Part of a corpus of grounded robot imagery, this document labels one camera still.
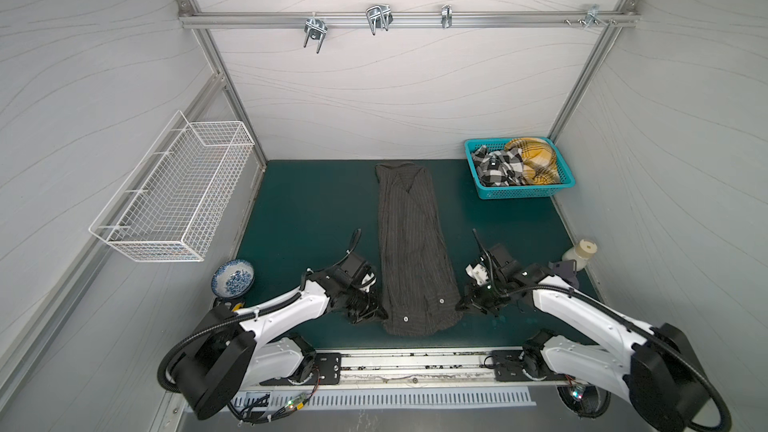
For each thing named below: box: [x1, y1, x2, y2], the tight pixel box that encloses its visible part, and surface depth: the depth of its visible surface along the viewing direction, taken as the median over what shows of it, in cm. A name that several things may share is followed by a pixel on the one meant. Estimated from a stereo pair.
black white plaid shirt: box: [472, 145, 527, 187], surface depth 109 cm
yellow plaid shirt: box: [504, 138, 561, 185], surface depth 109 cm
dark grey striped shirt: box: [375, 162, 463, 337], surface depth 92 cm
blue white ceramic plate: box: [211, 259, 255, 299], surface depth 88 cm
